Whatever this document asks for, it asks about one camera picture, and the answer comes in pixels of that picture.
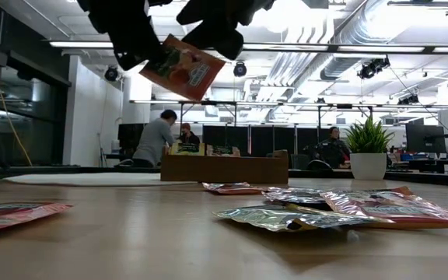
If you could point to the black office chair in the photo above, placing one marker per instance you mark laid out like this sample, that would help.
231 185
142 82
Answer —
319 165

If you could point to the black overhead desk frame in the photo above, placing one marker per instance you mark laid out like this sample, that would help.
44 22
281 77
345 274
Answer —
208 102

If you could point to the black ceiling spotlight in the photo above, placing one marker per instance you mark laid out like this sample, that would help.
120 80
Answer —
112 74
240 70

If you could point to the green plant in white pot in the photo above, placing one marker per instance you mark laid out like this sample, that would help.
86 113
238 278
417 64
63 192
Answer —
368 165

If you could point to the long linear ceiling light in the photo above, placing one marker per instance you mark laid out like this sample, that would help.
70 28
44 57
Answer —
286 46

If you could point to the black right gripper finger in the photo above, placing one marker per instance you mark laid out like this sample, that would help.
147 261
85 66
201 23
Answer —
220 39
204 13

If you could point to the black computer monitor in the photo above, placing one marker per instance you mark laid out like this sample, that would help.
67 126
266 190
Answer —
424 138
128 135

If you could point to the white bottle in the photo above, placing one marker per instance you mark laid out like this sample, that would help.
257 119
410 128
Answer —
115 146

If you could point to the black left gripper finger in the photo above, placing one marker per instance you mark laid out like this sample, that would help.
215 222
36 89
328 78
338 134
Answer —
124 50
150 44

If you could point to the silver ventilation duct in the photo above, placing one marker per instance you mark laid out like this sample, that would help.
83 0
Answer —
348 35

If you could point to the white round woven placemat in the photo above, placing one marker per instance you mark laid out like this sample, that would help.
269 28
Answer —
80 179

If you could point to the black desk partition panel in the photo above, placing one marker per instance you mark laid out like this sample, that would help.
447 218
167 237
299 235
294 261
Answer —
237 138
302 134
263 140

